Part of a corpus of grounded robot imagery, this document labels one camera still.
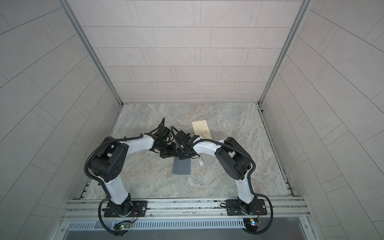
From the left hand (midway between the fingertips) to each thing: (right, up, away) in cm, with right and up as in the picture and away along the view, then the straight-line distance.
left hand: (182, 152), depth 91 cm
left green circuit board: (-22, -25, -26) cm, 43 cm away
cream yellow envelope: (+12, +13, +11) cm, 21 cm away
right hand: (-1, -3, -1) cm, 4 cm away
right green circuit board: (+35, -27, -22) cm, 49 cm away
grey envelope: (0, -7, -7) cm, 9 cm away
